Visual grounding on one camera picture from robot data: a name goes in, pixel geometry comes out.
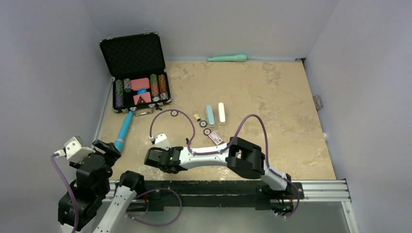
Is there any white stapler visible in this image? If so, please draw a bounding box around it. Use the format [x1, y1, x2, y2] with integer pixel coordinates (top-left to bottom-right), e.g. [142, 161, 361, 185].
[218, 102, 226, 125]

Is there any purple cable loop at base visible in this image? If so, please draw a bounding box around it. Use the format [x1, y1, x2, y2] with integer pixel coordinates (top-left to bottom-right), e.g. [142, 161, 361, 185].
[124, 187, 183, 227]

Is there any small cork piece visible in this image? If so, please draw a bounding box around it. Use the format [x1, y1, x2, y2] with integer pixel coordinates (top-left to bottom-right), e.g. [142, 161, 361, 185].
[193, 114, 201, 122]

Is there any pink card deck lower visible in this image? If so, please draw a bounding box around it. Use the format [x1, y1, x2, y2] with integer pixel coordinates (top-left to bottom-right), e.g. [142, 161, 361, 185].
[133, 92, 152, 105]

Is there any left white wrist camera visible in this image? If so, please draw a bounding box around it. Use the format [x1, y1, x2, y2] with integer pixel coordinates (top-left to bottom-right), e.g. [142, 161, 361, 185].
[64, 136, 96, 164]

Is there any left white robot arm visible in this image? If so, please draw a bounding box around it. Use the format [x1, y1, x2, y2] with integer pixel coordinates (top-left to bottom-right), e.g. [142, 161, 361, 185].
[51, 136, 146, 233]

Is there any orange chip column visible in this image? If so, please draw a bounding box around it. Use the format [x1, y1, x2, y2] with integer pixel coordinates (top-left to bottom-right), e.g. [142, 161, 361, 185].
[150, 74, 169, 102]

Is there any upper poker chip in row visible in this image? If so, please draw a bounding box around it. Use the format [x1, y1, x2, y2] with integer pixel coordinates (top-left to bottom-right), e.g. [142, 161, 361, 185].
[199, 120, 208, 128]

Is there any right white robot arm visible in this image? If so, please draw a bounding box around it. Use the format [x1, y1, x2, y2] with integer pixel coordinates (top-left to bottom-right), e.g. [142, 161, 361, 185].
[144, 137, 292, 198]

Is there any poker chip near case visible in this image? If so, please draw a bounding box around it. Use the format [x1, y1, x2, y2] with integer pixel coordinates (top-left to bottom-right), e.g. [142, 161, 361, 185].
[171, 110, 179, 117]

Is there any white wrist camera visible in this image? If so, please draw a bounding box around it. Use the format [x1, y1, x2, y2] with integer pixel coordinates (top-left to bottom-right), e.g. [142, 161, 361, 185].
[149, 133, 171, 150]
[64, 136, 96, 164]

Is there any pink card deck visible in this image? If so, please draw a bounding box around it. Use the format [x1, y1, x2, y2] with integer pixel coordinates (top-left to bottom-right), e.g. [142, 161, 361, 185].
[131, 77, 151, 91]
[133, 92, 152, 105]

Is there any light blue stapler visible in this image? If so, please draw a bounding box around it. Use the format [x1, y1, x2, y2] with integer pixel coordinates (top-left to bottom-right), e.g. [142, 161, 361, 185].
[206, 105, 215, 127]

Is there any red white card box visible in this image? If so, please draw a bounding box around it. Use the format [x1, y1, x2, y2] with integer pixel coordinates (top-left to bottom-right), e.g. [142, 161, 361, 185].
[208, 131, 224, 146]

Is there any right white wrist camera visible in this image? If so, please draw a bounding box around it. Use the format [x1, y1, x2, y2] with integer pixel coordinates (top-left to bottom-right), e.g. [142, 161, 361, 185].
[149, 133, 171, 150]

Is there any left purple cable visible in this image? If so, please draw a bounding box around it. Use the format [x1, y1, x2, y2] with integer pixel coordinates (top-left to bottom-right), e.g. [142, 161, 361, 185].
[50, 152, 81, 233]

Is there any black poker chip case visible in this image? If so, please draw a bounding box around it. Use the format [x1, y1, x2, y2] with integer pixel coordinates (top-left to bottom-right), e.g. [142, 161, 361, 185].
[99, 32, 172, 113]

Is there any green chip column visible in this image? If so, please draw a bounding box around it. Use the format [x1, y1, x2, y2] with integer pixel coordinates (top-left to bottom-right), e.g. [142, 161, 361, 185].
[115, 80, 124, 108]

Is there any blue dealer chip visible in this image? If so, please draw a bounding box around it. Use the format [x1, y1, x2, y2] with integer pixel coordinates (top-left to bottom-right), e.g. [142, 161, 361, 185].
[137, 89, 147, 95]

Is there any mint green marker pen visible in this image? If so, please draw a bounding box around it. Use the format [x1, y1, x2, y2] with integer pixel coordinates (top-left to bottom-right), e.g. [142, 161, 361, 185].
[207, 54, 247, 62]

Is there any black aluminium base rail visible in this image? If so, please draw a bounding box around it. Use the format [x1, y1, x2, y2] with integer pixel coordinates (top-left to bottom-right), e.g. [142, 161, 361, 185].
[103, 179, 351, 213]

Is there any poker chip in row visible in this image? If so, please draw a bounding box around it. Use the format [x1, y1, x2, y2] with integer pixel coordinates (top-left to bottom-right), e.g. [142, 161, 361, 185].
[203, 128, 211, 136]
[199, 120, 208, 128]

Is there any lower poker chip in row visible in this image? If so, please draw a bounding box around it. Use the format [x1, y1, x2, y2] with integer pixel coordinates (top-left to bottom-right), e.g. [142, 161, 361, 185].
[203, 128, 211, 136]

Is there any pink card deck upper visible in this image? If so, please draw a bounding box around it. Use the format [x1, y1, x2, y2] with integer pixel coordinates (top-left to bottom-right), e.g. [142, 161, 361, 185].
[131, 77, 151, 91]

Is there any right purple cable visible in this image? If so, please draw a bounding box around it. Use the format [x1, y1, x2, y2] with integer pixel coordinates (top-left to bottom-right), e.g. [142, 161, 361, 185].
[149, 109, 301, 219]

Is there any blue tube by wall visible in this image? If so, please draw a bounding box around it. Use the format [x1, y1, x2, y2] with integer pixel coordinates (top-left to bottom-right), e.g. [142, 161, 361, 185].
[114, 111, 133, 152]

